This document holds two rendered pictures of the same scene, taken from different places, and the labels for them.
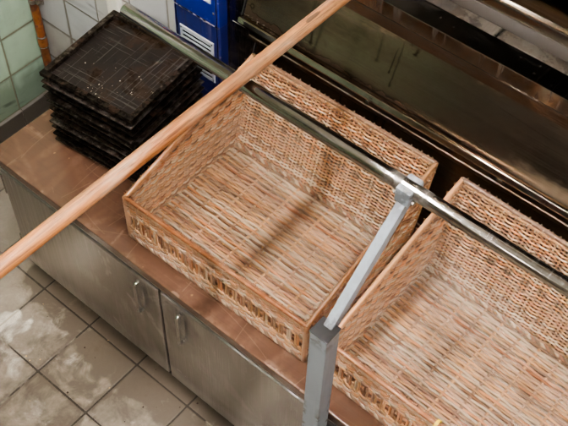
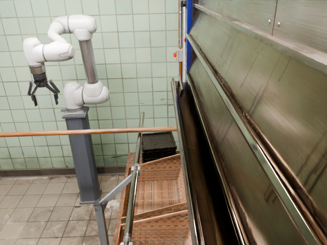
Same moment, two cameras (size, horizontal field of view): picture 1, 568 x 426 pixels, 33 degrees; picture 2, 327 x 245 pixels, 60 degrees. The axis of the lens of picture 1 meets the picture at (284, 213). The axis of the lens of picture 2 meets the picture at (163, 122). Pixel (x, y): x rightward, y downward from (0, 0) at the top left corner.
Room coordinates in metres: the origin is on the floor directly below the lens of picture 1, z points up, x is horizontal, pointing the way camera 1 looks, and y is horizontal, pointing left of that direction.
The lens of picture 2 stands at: (0.45, -1.25, 2.00)
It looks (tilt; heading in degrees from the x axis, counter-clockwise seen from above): 26 degrees down; 52
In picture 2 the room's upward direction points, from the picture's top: 2 degrees counter-clockwise
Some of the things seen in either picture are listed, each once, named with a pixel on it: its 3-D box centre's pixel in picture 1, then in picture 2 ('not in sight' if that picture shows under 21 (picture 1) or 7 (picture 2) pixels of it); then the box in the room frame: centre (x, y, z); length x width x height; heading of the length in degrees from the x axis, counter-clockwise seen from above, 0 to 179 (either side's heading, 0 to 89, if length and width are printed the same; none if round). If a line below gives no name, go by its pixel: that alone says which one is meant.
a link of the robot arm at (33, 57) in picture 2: not in sight; (35, 50); (0.93, 0.57, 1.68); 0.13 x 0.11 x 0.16; 140
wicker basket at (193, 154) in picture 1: (277, 199); (158, 189); (1.39, 0.02, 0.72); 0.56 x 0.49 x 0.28; 53
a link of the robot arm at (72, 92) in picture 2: not in sight; (74, 94); (1.31, 1.10, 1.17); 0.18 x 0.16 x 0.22; 141
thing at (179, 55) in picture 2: not in sight; (180, 54); (2.13, 0.60, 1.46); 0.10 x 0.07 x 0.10; 52
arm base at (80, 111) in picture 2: not in sight; (73, 109); (1.28, 1.11, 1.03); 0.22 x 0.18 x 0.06; 145
